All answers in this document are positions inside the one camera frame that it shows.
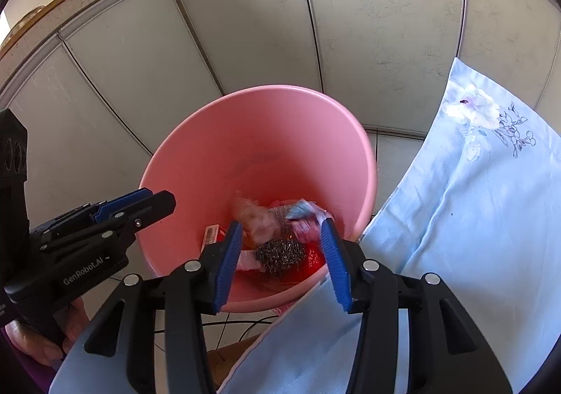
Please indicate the clear plastic bag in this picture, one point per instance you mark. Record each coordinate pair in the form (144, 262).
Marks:
(256, 218)

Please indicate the red cardboard box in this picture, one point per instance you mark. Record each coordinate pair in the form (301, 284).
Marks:
(212, 236)

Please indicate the pink plastic bucket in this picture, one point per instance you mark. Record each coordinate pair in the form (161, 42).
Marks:
(263, 144)

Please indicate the glass jar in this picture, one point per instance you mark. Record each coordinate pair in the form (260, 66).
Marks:
(28, 21)

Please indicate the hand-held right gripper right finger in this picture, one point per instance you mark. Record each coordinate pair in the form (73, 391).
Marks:
(335, 262)

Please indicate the red foil wrapper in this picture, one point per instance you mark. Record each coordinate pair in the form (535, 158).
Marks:
(309, 262)

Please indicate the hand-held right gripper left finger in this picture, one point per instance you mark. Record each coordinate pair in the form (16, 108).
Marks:
(228, 267)

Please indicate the light blue floral tablecloth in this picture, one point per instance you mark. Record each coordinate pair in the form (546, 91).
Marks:
(473, 245)

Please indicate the blue and white wrapper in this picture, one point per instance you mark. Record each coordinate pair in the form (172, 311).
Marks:
(307, 218)

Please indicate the steel wool scourer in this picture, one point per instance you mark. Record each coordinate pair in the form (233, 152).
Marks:
(280, 256)

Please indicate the grey kitchen base cabinet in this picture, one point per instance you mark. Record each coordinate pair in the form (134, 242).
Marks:
(263, 25)

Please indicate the person's left hand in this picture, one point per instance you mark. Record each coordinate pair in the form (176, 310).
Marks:
(30, 343)

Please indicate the person's left forearm purple sleeve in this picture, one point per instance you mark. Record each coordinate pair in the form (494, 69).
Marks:
(22, 376)

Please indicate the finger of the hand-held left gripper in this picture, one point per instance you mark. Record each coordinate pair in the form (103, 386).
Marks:
(144, 212)
(122, 203)

